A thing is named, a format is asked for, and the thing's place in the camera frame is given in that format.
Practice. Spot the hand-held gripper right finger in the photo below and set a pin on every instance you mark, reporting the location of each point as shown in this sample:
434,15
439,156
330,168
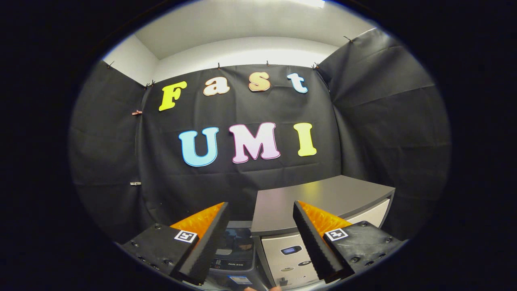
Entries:
313,246

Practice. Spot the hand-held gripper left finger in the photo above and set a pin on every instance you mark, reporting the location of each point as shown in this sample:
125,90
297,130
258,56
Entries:
210,242

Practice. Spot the grey washing machine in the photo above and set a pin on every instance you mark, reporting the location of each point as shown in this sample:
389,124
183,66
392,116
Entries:
234,264

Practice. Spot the grey cabinet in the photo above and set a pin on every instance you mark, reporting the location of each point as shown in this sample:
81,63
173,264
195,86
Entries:
323,194

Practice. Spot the black backdrop cloth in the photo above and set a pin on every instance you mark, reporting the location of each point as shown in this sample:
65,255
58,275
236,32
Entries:
383,133

